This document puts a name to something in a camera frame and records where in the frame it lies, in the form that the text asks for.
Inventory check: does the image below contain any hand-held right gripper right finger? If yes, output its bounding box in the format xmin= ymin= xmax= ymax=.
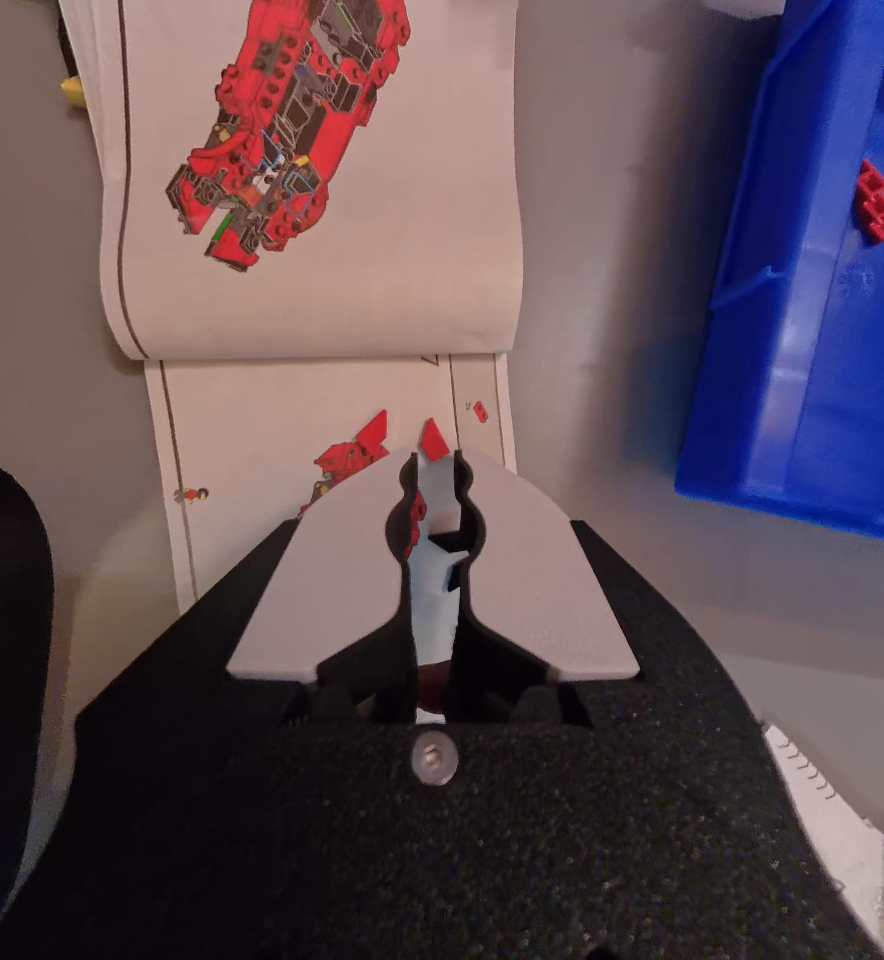
xmin=449 ymin=448 xmax=642 ymax=726

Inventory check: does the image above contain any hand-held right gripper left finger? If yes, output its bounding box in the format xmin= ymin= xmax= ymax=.
xmin=226 ymin=450 xmax=420 ymax=725

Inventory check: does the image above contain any blue plastic parts bin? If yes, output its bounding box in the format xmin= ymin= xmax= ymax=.
xmin=674 ymin=0 xmax=884 ymax=549

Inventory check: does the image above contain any red toy brick cluster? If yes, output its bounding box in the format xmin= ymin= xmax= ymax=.
xmin=853 ymin=157 xmax=884 ymax=246

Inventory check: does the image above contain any open toy brick instruction booklet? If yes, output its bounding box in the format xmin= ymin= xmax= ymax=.
xmin=59 ymin=0 xmax=525 ymax=618

